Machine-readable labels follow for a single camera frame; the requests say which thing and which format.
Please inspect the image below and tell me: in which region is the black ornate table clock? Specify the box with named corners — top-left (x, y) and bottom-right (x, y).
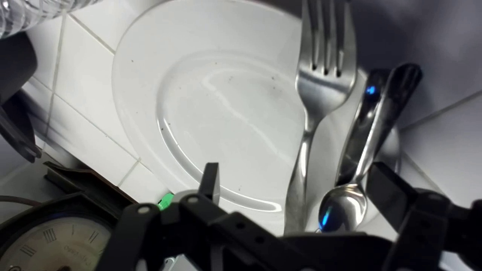
top-left (0, 160), bottom-right (170, 271)

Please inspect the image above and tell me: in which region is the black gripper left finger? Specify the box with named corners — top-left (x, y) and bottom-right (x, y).
top-left (95, 162), bottom-right (238, 271)

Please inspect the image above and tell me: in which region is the clear plastic water bottle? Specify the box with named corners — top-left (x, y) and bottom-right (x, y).
top-left (0, 0), bottom-right (102, 41)

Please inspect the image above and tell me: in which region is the white round plate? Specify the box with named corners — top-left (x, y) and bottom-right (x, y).
top-left (110, 0), bottom-right (404, 216)

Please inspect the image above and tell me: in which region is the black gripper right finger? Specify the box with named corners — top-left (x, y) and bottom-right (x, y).
top-left (366, 162), bottom-right (452, 271)

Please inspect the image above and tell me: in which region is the metal spoon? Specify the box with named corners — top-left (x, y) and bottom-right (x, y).
top-left (316, 62), bottom-right (425, 235)

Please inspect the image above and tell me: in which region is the metal fork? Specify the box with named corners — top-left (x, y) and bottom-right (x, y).
top-left (282, 0), bottom-right (360, 235)

